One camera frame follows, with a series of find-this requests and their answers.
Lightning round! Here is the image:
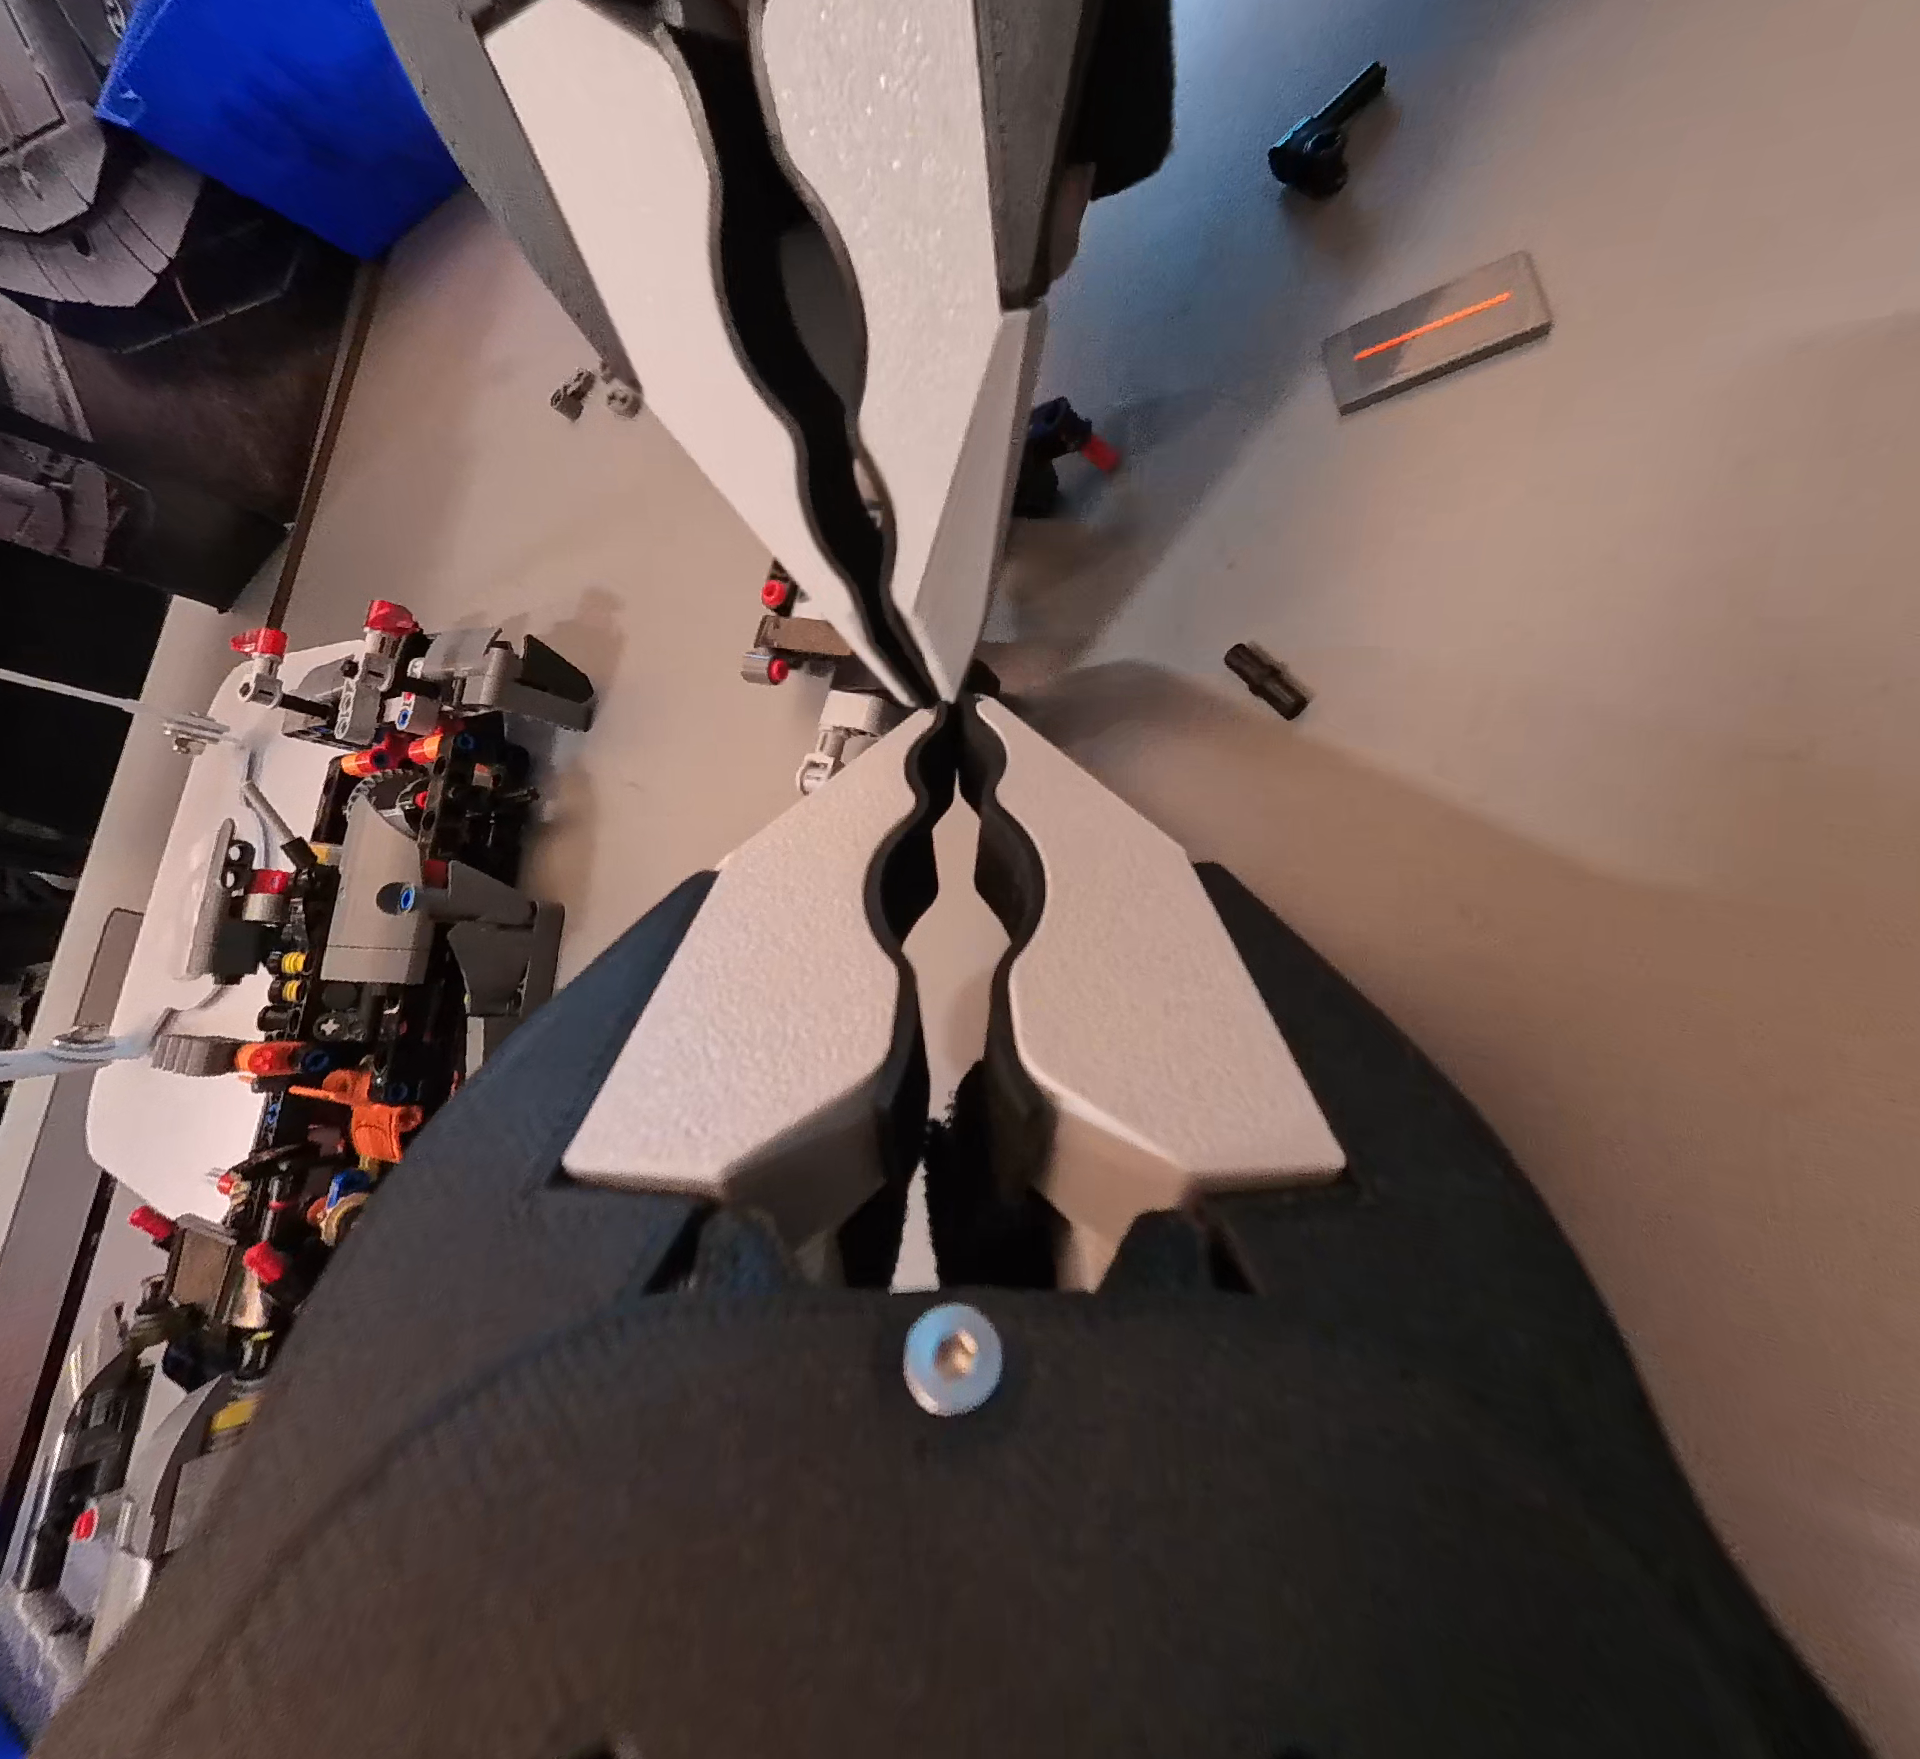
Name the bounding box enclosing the black lego pin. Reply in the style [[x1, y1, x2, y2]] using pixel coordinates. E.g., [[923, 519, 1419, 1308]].
[[1222, 638, 1310, 718]]

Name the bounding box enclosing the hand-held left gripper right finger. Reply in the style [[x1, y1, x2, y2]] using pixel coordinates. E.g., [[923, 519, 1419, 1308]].
[[959, 697, 1348, 1288]]

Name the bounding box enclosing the blue storage bin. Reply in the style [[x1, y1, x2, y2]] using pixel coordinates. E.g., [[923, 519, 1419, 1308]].
[[94, 0, 466, 263]]

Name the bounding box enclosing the black grey lego subassembly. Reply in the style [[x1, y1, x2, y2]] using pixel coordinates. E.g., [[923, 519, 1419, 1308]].
[[737, 560, 996, 799]]

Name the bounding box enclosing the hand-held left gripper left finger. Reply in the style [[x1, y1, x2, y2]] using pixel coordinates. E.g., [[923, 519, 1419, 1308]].
[[561, 706, 962, 1288]]

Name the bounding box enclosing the dark lego tile red stripe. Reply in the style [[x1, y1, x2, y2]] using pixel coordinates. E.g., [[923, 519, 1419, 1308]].
[[1324, 252, 1552, 420]]

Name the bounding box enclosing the black connector with axle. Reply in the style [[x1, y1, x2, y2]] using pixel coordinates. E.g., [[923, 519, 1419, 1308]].
[[1267, 60, 1388, 202]]

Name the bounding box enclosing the lego car chassis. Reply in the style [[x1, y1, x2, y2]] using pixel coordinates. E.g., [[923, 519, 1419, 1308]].
[[0, 594, 603, 1639]]

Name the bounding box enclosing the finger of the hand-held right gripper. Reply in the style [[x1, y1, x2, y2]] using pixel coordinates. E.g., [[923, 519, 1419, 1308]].
[[480, 0, 937, 710], [745, 0, 1045, 697]]

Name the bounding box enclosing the dark lego set box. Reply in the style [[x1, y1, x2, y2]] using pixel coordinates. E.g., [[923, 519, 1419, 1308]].
[[0, 0, 376, 607]]

